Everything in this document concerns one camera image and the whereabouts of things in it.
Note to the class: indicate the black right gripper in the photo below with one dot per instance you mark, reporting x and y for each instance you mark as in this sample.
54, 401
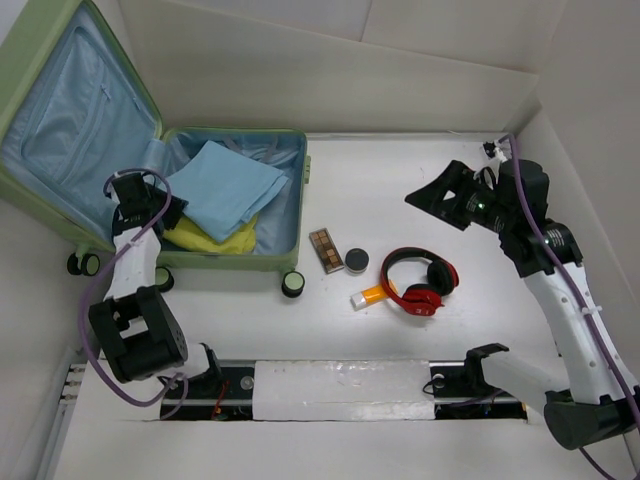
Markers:
457, 178

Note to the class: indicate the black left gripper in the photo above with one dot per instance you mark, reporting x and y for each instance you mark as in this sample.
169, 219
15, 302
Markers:
175, 211

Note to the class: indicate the light blue cloth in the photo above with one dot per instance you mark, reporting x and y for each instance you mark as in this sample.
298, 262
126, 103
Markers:
225, 189

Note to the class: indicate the yellow shorts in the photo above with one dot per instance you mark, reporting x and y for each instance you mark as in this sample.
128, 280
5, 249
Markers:
189, 236

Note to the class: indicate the green hard-shell suitcase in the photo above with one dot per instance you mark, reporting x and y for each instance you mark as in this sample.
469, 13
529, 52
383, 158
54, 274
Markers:
74, 111

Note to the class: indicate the black round compact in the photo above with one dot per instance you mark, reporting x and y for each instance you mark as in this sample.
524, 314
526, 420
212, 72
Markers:
356, 260

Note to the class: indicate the orange tube white cap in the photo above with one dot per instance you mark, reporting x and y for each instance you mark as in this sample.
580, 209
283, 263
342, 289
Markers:
368, 297

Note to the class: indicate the eyeshadow palette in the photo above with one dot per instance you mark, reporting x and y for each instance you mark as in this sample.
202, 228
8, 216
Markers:
326, 250

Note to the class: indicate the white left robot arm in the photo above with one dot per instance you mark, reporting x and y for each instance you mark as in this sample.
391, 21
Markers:
135, 328

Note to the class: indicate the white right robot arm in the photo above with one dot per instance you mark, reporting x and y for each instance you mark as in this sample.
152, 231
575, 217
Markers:
599, 399

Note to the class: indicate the black metal base rail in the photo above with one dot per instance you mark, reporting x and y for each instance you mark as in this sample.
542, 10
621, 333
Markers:
339, 391

